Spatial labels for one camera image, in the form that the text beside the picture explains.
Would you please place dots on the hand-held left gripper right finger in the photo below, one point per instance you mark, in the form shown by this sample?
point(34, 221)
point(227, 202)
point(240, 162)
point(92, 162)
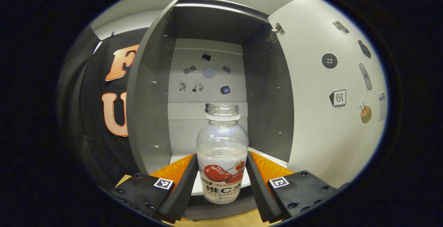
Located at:
point(258, 189)

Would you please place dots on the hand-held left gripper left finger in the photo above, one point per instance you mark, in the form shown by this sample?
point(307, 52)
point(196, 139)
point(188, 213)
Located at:
point(185, 189)

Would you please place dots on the clear plastic bottle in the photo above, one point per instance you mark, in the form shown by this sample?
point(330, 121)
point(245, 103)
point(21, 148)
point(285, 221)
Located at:
point(222, 144)

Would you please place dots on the grey cabinet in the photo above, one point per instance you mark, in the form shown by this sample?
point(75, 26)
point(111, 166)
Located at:
point(148, 109)

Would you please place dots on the black backdrop cloth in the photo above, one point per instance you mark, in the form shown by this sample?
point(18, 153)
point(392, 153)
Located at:
point(93, 123)

